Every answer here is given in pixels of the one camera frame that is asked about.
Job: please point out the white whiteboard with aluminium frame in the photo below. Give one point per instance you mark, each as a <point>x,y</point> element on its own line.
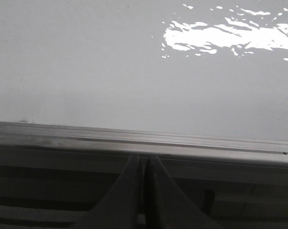
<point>187,78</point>

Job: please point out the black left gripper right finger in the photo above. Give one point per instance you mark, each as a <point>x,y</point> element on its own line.
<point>168,207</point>

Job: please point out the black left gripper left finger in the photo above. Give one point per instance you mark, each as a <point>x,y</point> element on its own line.
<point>118,209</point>

